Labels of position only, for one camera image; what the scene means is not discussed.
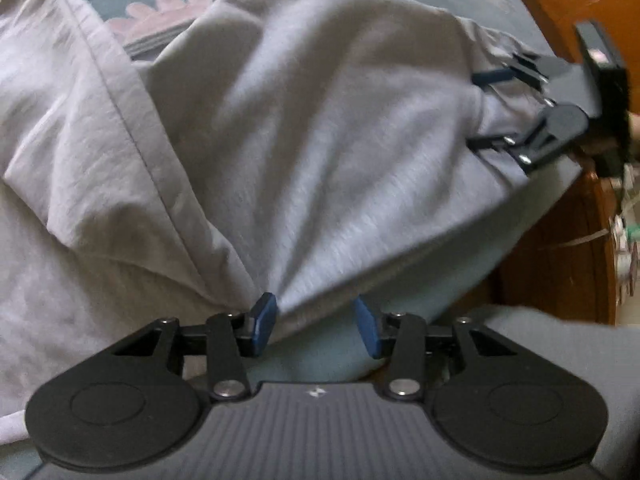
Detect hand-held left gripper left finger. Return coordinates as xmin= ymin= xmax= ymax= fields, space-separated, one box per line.
xmin=112 ymin=292 xmax=278 ymax=403

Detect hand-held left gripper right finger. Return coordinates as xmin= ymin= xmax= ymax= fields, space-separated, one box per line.
xmin=352 ymin=296 xmax=526 ymax=403

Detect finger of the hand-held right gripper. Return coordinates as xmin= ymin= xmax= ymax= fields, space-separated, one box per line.
xmin=466 ymin=109 xmax=549 ymax=162
xmin=471 ymin=53 xmax=551 ymax=91

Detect grey sweatpants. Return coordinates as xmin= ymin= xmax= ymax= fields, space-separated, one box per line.
xmin=0 ymin=0 xmax=586 ymax=446

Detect teal floral bed sheet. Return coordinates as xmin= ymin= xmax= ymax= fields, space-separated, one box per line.
xmin=0 ymin=0 xmax=586 ymax=480

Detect wooden nightstand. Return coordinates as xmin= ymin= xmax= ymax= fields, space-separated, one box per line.
xmin=492 ymin=165 xmax=621 ymax=326

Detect white and green object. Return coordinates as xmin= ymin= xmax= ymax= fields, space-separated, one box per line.
xmin=607 ymin=165 xmax=640 ymax=311

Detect person's grey trouser leg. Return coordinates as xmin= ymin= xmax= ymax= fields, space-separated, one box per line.
xmin=435 ymin=305 xmax=640 ymax=480

